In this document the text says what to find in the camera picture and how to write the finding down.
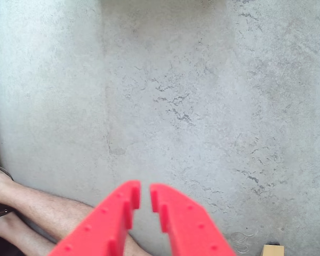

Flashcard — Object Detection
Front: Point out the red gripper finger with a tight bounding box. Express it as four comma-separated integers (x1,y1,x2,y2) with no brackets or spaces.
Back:
47,180,142,256
150,182,237,256

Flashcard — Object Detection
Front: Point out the bare person leg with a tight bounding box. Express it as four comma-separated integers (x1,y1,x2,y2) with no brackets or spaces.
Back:
0,167,153,256
0,213,58,256

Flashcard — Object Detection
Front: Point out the light wooden block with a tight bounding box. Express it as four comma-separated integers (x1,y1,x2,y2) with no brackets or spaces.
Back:
262,244,285,256

